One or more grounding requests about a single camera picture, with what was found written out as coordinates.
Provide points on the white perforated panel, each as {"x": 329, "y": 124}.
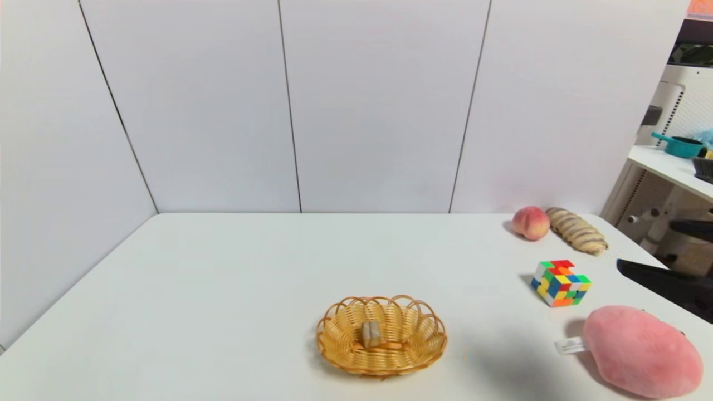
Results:
{"x": 688, "y": 106}

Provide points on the yellow woven wicker basket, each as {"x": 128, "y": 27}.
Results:
{"x": 401, "y": 356}

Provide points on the pink plush toy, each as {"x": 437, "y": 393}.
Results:
{"x": 640, "y": 353}

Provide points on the small wooden cube block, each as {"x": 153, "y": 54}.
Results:
{"x": 371, "y": 334}

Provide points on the pink peach fruit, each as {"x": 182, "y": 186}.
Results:
{"x": 531, "y": 223}

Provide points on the striped twisted bread loaf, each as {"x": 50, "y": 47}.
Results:
{"x": 576, "y": 230}

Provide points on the light blue cloth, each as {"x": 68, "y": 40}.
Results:
{"x": 706, "y": 138}

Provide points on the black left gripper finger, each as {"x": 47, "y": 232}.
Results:
{"x": 674, "y": 287}

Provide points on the grey lever with black tip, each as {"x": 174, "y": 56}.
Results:
{"x": 643, "y": 216}

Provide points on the white side table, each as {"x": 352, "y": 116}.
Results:
{"x": 665, "y": 167}

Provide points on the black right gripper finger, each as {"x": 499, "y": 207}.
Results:
{"x": 696, "y": 229}

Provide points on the dark mesh tray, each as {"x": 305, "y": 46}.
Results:
{"x": 704, "y": 170}

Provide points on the multicolour puzzle cube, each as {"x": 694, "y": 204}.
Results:
{"x": 560, "y": 284}

